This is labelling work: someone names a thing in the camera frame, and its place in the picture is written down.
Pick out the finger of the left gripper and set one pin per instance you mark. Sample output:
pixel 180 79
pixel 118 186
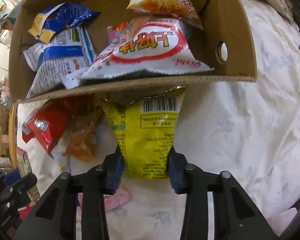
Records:
pixel 12 177
pixel 22 184

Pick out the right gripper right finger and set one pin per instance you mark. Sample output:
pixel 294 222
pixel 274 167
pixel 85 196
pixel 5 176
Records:
pixel 235 214

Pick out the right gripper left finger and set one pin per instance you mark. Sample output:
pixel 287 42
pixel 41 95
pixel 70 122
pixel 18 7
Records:
pixel 54 215

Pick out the pink snack packet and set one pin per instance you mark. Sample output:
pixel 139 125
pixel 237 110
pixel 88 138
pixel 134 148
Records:
pixel 120 197

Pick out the red snack bag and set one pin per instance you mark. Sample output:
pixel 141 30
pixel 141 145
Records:
pixel 48 122

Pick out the orange peanut snack bag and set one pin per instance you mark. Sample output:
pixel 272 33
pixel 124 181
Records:
pixel 82 143

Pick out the yellow snack bag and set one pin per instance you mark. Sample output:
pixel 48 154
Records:
pixel 145 131

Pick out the white blue snack bag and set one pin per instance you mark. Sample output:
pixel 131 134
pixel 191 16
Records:
pixel 63 61

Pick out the white red-ring snack bag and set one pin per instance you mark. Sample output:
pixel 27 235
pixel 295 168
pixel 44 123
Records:
pixel 146 46

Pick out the pink floral pillow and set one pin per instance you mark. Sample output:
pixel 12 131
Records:
pixel 279 222

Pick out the white floral bed sheet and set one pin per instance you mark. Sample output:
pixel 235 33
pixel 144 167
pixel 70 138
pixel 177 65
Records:
pixel 250 129

